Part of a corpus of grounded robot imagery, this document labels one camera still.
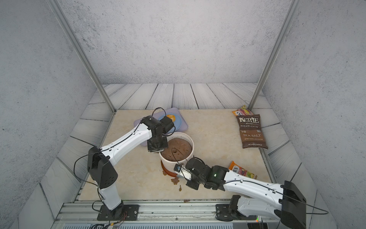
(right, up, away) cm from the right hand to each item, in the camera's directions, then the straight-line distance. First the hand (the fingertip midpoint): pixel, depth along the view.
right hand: (187, 176), depth 75 cm
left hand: (-12, +11, +5) cm, 17 cm away
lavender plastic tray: (-3, +25, +36) cm, 44 cm away
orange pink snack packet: (+45, +36, +41) cm, 71 cm away
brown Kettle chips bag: (+46, +20, +29) cm, 58 cm away
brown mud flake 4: (0, -15, +4) cm, 16 cm away
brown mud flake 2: (-14, -3, +11) cm, 18 cm away
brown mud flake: (-7, -6, +8) cm, 12 cm away
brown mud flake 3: (-4, -9, +6) cm, 12 cm away
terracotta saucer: (-9, -2, +9) cm, 13 cm away
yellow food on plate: (-12, +32, +38) cm, 51 cm away
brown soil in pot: (-6, +12, +10) cm, 17 cm away
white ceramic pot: (-3, +20, +10) cm, 23 cm away
